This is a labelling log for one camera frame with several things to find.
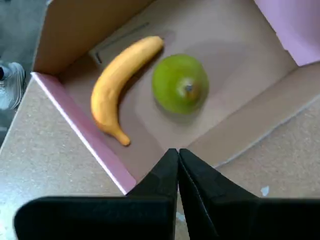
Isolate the yellow toy banana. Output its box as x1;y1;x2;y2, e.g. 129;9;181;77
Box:
90;35;165;147

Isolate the pink cardboard box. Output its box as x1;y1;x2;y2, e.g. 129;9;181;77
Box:
30;0;320;196

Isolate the grey metal hex key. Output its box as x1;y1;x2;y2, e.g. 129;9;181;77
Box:
95;21;151;64

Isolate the grey shoe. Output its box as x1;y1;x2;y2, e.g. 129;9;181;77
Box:
0;61;27;111

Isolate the green toy pear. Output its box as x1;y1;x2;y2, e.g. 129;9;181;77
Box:
151;53;210;116

